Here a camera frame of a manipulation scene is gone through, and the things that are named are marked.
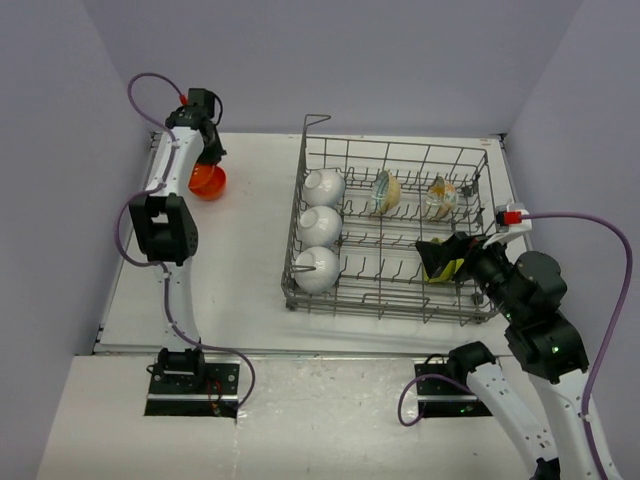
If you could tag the floral patterned bowl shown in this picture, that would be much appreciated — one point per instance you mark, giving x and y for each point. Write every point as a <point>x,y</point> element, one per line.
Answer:
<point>441,198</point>

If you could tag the grey wire dish rack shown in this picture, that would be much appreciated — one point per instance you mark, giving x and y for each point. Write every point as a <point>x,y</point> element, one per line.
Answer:
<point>381,271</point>

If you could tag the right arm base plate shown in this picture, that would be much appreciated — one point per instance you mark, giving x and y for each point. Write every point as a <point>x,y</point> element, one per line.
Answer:
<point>439,399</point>

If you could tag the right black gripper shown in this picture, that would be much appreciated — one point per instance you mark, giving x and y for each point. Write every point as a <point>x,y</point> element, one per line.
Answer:
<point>435,256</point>

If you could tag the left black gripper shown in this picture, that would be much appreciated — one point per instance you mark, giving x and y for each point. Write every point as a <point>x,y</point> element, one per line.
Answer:
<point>213,156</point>

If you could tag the white bowl rear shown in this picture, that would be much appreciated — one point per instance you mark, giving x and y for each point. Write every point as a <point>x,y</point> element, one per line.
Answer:
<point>323,187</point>

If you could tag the lime green bowl left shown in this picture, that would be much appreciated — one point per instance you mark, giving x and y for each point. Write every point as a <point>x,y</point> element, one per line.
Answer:
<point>432,274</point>

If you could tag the white bowl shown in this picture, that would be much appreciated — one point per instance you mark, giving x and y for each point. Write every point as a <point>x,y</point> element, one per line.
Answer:
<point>323,187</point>
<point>319,226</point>
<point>316,270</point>

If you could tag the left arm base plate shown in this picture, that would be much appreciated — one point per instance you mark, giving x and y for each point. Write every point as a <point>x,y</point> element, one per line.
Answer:
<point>212,393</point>

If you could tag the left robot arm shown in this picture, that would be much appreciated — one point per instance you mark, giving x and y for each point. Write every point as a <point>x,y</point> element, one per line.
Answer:
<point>167,234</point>

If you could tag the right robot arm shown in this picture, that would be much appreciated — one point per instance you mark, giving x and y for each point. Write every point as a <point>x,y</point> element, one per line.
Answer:
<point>549,349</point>

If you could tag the beige blue patterned bowl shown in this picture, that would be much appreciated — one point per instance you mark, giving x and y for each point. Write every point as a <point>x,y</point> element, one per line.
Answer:
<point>385,193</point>

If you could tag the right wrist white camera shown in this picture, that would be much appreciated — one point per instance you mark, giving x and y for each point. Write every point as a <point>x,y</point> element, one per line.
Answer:
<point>511,223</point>

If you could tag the orange bowl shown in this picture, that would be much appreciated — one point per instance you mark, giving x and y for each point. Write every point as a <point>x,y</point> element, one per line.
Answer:
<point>201,175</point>
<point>215,188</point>

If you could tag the white bowl middle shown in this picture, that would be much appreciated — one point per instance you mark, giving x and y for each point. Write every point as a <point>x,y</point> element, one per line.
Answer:
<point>319,226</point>

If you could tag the white bowl front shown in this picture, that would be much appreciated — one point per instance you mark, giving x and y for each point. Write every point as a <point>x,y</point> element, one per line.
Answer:
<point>316,270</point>

